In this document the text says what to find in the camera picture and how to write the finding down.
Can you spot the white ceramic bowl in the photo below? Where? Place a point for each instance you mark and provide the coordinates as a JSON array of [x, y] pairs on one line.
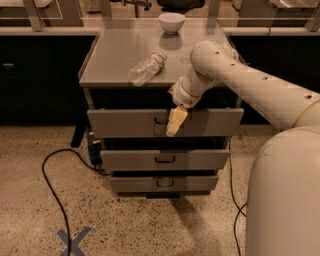
[[171, 23]]

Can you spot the clear plastic water bottle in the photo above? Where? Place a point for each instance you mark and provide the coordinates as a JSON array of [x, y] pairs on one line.
[[147, 69]]

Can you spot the blue tape cross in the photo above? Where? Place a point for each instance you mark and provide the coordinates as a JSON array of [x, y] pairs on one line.
[[73, 247]]

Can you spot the grey bottom drawer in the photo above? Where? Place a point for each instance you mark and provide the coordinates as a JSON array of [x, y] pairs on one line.
[[163, 184]]

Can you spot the blue power box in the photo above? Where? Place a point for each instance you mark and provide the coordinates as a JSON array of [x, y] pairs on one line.
[[94, 148]]

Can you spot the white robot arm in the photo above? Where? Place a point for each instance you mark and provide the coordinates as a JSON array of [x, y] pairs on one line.
[[283, 200]]

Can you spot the dark counter with white top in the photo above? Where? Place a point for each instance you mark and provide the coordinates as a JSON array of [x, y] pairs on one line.
[[40, 81]]

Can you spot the grey middle drawer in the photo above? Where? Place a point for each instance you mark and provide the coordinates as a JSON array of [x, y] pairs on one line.
[[157, 160]]

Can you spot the grey drawer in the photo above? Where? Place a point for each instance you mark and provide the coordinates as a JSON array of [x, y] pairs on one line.
[[163, 184], [134, 123], [157, 160]]

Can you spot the grey top drawer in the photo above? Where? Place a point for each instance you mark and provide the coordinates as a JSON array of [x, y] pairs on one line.
[[134, 123]]

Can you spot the grey metal drawer cabinet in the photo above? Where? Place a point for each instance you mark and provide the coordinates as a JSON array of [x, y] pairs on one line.
[[120, 46]]

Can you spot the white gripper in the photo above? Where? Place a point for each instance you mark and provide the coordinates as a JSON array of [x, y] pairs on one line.
[[182, 97]]

